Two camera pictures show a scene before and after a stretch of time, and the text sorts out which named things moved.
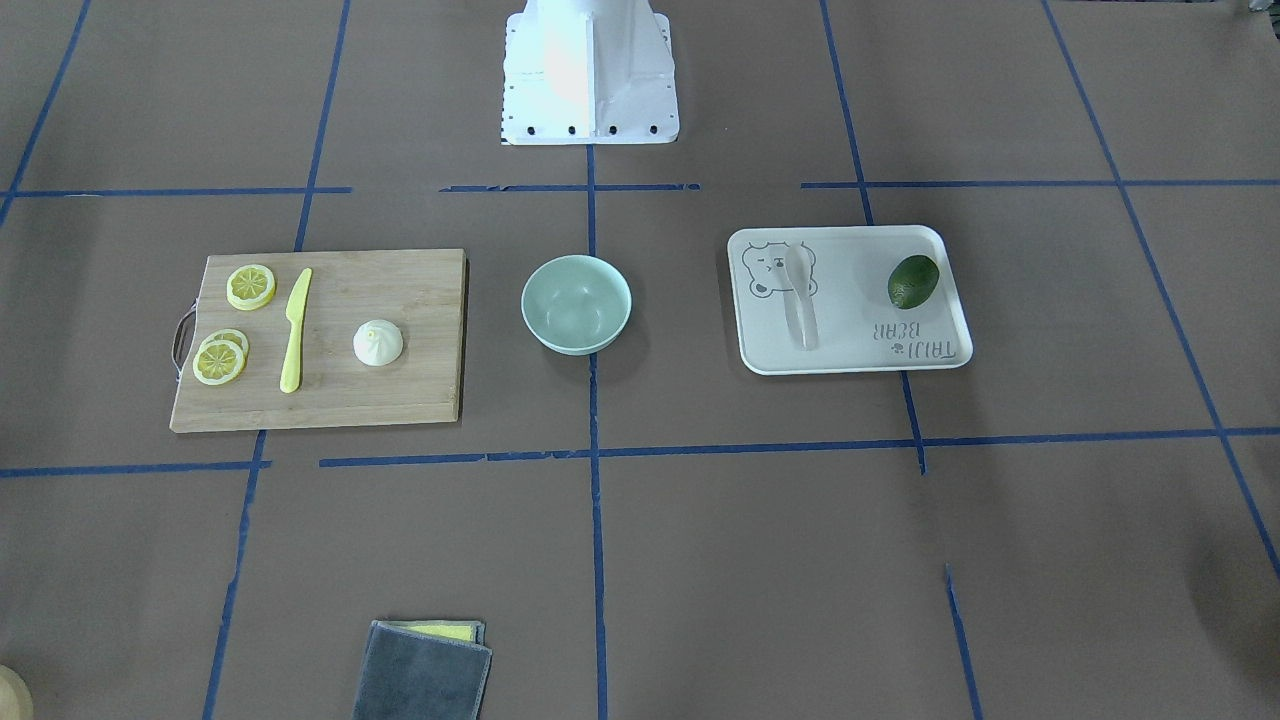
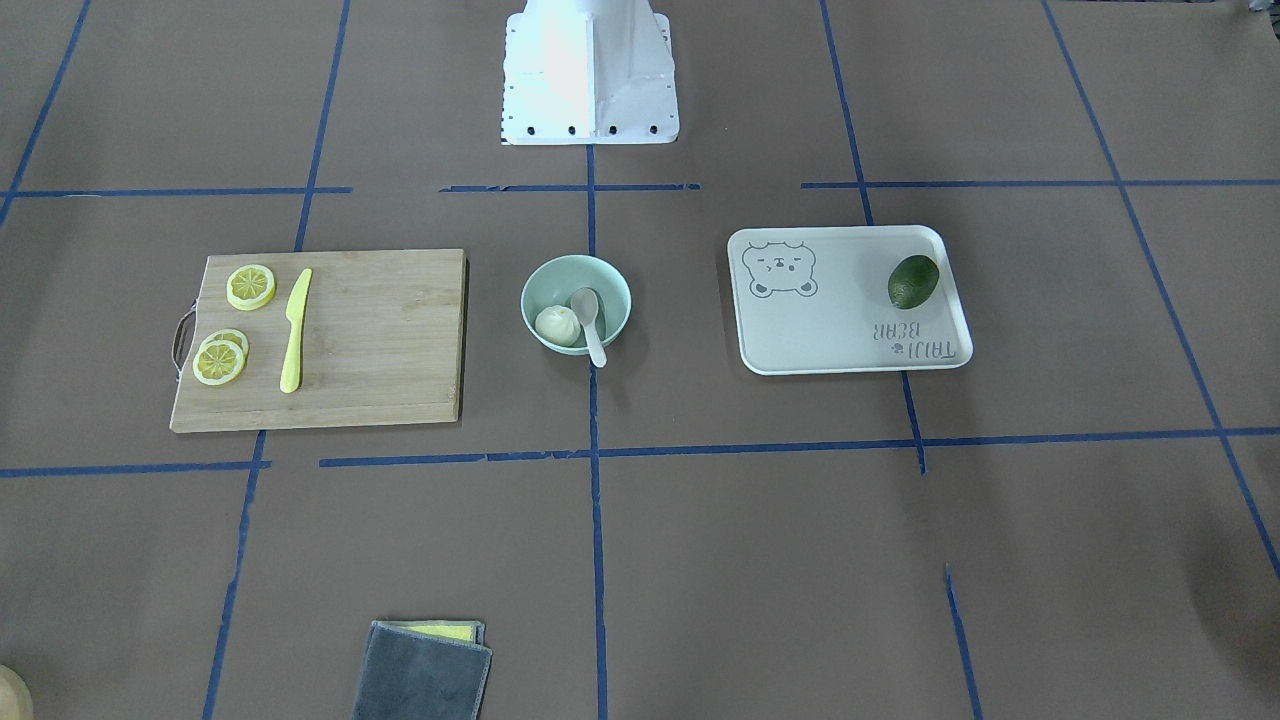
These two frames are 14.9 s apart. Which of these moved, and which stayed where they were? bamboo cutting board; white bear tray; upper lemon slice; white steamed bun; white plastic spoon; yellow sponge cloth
Moved: white plastic spoon; white steamed bun
Stayed: white bear tray; upper lemon slice; bamboo cutting board; yellow sponge cloth
